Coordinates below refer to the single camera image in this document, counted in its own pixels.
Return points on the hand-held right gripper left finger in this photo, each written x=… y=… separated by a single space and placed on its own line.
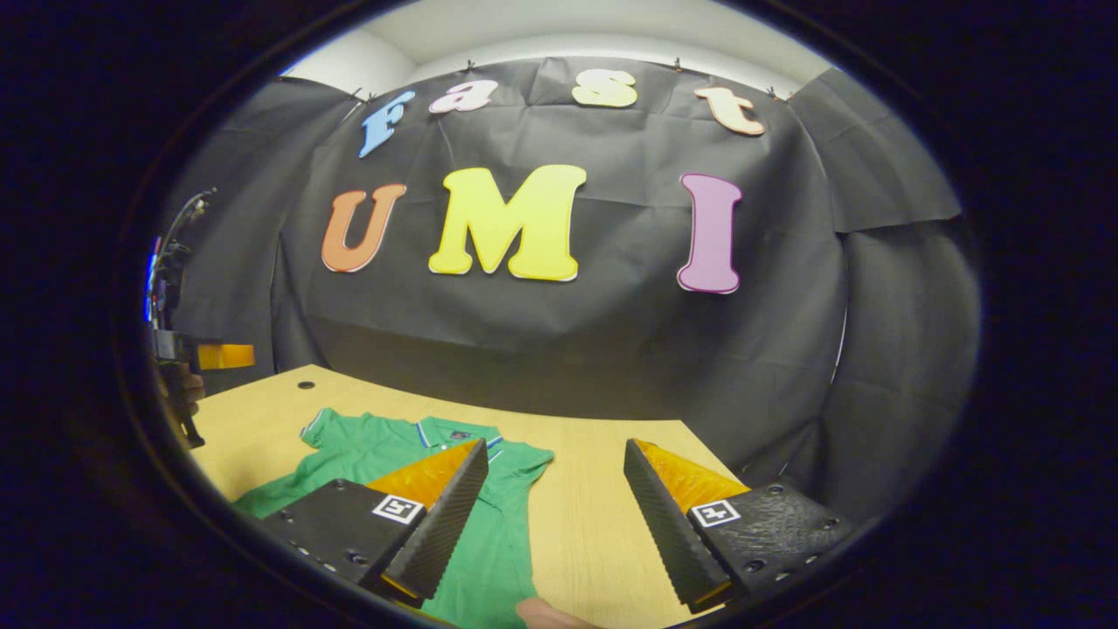
x=441 y=533

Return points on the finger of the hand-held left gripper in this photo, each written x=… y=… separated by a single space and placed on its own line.
x=175 y=349

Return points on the green T-shirt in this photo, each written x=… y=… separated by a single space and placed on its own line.
x=376 y=445

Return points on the black backdrop cloth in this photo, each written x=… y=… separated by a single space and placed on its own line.
x=611 y=349

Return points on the computer monitor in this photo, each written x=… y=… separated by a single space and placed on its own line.
x=150 y=288

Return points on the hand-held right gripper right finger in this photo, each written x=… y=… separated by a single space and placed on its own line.
x=672 y=542

